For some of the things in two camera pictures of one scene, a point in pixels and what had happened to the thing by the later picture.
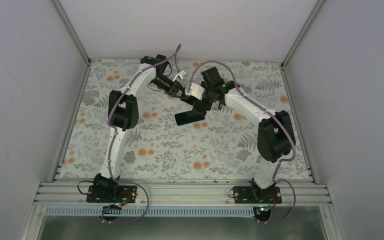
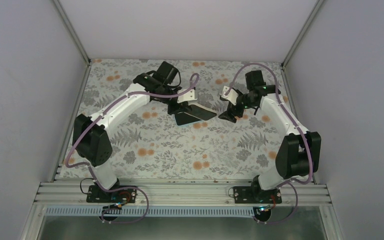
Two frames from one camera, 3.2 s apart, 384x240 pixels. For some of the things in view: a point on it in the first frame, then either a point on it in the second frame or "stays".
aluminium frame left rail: x=59 y=6 stays
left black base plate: x=125 y=194 stays
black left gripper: x=174 y=89 -> x=179 y=108
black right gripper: x=198 y=104 -> x=230 y=117
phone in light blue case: x=188 y=117 stays
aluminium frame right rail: x=310 y=15 stays
